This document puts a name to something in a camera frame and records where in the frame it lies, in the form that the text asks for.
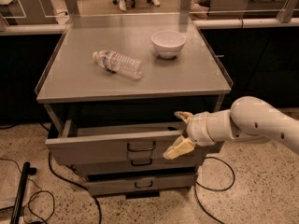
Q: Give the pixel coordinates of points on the person white shoes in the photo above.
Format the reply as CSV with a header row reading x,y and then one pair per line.
x,y
122,4

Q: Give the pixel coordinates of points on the grey top drawer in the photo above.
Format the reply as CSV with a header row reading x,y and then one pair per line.
x,y
85,142

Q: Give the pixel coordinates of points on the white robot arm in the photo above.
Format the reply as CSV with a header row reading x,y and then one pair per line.
x,y
248,119

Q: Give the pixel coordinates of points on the clear plastic water bottle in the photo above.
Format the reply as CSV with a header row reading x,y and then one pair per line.
x,y
117,63

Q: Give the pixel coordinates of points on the grey drawer cabinet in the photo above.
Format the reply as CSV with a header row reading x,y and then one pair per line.
x,y
111,91

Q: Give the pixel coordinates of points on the grey bottom drawer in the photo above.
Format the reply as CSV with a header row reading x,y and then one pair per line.
x,y
140,184

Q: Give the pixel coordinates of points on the white rail barrier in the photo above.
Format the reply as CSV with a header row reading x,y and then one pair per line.
x,y
206,25

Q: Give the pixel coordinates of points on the grey drawer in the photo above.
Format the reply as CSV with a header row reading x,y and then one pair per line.
x,y
85,142
137,165
140,184

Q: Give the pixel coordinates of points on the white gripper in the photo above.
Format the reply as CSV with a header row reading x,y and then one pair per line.
x,y
198,128

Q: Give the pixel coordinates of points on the white ceramic bowl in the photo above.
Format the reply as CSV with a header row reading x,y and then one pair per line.
x,y
168,43

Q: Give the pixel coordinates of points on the grey middle drawer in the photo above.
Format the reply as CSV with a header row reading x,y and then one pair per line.
x,y
137,165

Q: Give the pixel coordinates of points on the black pole on floor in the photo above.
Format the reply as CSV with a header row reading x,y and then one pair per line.
x,y
25,172

